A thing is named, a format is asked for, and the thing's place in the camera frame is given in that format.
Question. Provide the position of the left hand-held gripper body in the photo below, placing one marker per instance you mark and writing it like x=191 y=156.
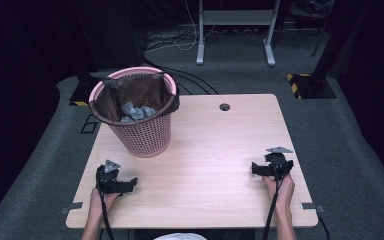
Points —
x=107 y=176

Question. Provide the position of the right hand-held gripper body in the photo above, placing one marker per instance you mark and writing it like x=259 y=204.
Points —
x=279 y=161

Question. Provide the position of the person's left hand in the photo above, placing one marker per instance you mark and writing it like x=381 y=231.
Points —
x=98 y=201

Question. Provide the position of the person's right hand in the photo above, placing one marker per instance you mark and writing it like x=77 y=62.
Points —
x=285 y=193

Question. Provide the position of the pink plastic mesh wastebasket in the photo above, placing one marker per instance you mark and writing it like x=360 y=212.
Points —
x=146 y=140

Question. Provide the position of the crumpled grey paper wads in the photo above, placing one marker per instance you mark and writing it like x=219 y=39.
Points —
x=136 y=112

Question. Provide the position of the person's white shirt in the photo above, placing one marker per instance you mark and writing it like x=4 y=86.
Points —
x=180 y=236

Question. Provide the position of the black stand base hazard tape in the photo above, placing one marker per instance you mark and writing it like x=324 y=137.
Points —
x=81 y=95

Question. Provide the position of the black stand with hazard tape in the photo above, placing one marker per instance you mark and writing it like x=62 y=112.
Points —
x=316 y=85

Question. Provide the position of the dark garbage bag liner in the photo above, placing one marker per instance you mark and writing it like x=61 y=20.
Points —
x=140 y=88

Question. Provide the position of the dark curtain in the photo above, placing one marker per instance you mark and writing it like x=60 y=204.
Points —
x=376 y=83
x=13 y=100

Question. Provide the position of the grey metal table bracket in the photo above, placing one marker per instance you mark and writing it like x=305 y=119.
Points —
x=71 y=207
x=313 y=207

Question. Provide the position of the white metal stand frame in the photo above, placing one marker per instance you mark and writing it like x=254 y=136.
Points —
x=235 y=17

